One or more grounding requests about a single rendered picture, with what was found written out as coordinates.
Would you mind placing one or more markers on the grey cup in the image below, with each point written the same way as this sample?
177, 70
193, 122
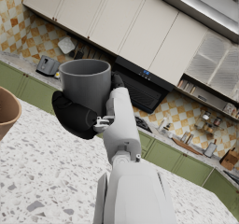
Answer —
86, 86

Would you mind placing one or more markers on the brown cup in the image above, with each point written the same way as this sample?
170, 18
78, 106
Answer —
7, 112

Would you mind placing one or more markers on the black gas hob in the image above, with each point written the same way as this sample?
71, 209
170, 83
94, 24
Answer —
142, 123

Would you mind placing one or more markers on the black range hood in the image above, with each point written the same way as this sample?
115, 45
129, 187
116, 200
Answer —
141, 84

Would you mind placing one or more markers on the wooden cutting board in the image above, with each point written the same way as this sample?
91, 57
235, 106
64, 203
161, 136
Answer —
186, 146

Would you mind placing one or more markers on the green base cabinets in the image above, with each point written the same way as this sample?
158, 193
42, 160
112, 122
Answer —
186, 162

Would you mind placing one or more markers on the spice jars shelf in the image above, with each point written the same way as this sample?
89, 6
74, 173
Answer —
208, 122

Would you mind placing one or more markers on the grey toaster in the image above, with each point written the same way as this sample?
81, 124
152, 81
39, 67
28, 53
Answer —
47, 66

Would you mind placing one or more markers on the white square plate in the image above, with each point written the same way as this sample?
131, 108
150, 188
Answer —
66, 44

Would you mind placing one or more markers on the steel cleaver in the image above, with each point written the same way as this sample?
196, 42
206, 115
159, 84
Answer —
210, 149

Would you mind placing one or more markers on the brown knife block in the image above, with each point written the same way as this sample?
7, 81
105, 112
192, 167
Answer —
230, 159

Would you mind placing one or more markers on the cream wall cabinets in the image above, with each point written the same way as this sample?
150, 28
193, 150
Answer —
130, 31

